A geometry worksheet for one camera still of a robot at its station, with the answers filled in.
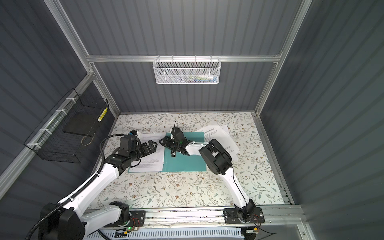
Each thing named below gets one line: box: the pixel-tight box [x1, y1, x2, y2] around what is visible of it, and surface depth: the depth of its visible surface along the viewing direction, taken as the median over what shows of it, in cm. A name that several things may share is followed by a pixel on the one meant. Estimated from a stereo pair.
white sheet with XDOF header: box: [196, 124, 240, 161], surface depth 110 cm
